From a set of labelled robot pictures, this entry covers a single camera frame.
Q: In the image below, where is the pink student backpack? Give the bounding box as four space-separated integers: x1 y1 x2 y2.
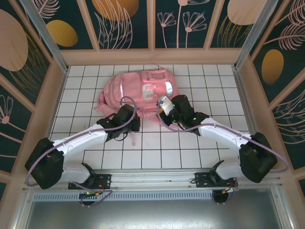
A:
93 62 180 146

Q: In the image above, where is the grey metal sheet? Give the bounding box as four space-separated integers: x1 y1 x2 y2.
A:
14 188 295 229

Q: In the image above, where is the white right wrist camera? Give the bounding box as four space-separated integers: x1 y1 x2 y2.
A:
158 94 174 115

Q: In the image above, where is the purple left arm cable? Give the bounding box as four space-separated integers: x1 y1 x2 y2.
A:
25 96 138 208

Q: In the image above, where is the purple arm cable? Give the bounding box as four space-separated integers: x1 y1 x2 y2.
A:
25 96 138 208
156 100 290 206

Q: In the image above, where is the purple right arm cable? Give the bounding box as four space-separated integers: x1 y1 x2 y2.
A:
156 100 290 206

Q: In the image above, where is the aluminium front rail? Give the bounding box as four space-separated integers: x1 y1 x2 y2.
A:
22 168 282 191

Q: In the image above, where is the aluminium side rail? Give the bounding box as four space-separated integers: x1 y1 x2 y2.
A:
232 68 272 170

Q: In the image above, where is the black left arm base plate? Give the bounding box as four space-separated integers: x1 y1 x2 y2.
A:
68 173 112 190

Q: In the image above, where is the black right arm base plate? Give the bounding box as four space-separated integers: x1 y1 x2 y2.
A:
194 171 239 189

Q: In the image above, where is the slotted metal cable duct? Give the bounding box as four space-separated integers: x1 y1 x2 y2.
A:
32 192 274 201

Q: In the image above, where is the aluminium corner post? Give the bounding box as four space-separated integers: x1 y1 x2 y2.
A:
19 0 70 73
233 0 285 70

